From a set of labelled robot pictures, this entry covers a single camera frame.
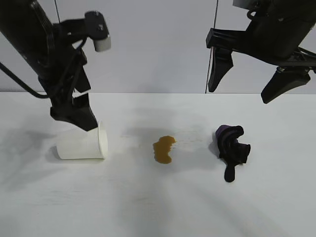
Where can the white paper cup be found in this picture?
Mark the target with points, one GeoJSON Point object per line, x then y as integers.
{"type": "Point", "coordinates": [79, 145]}

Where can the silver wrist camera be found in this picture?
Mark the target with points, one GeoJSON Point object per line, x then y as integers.
{"type": "Point", "coordinates": [240, 4]}
{"type": "Point", "coordinates": [100, 32]}

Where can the brown liquid spill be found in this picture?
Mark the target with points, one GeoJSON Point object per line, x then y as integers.
{"type": "Point", "coordinates": [163, 150]}

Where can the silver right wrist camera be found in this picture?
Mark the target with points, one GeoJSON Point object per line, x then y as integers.
{"type": "Point", "coordinates": [240, 4]}

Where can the dark purple cloth rag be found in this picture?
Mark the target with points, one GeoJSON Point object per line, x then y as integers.
{"type": "Point", "coordinates": [232, 148]}

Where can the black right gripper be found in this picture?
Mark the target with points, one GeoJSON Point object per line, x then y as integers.
{"type": "Point", "coordinates": [274, 39]}

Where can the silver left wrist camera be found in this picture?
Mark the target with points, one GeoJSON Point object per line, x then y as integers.
{"type": "Point", "coordinates": [100, 32]}

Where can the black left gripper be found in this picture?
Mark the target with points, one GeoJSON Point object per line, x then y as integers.
{"type": "Point", "coordinates": [64, 61]}

